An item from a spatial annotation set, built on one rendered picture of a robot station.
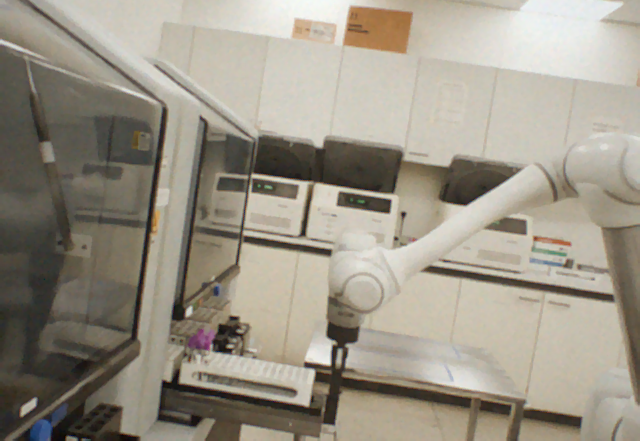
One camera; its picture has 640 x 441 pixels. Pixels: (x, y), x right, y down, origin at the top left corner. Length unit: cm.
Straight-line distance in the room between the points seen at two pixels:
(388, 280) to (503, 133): 297
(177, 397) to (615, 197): 99
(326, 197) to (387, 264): 253
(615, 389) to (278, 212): 251
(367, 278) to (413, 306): 262
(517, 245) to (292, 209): 141
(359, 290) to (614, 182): 51
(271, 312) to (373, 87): 163
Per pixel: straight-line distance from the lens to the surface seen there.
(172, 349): 143
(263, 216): 363
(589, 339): 397
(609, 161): 118
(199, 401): 135
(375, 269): 108
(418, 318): 370
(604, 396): 154
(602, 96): 422
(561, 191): 135
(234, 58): 403
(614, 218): 122
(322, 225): 360
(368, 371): 161
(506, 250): 372
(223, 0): 451
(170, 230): 117
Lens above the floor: 133
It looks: 3 degrees down
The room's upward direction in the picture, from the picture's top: 9 degrees clockwise
